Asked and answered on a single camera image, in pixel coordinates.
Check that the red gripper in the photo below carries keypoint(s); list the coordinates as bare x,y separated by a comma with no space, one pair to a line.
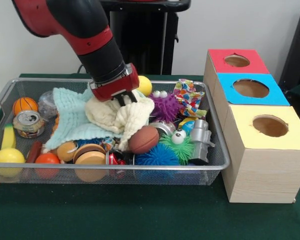
115,85

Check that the cream knitted cloth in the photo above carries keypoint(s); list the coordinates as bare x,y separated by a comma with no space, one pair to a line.
107,117

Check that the mint green knitted cloth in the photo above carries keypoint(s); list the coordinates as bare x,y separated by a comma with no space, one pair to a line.
70,117

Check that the silver toy robot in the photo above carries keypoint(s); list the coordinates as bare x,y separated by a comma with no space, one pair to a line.
200,142

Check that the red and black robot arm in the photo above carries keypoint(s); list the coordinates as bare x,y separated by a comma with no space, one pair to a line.
90,37

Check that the silver mesh bin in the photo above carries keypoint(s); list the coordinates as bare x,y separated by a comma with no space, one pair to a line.
110,165

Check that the wooden three-hole box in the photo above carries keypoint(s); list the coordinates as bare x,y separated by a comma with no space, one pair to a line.
265,175

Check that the yellow ball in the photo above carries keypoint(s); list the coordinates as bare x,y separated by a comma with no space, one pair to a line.
8,158
145,86

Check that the purple spiky ball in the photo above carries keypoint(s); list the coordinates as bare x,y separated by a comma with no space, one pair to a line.
165,107

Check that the brown toy football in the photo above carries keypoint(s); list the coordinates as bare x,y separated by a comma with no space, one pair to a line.
143,140

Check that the colourful patterned fabric toy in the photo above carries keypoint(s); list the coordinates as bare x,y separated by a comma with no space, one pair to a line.
187,96

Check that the green spiky toy with eyes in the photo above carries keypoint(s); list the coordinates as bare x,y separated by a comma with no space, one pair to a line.
181,150

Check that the open labelled tin can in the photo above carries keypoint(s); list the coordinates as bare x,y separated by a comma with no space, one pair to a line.
28,125

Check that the small orange basketball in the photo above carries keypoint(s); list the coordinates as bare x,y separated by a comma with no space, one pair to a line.
25,106

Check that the yellow toy banana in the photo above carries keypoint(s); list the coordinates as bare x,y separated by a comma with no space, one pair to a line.
8,137

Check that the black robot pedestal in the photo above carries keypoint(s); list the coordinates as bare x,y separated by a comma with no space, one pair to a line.
152,50

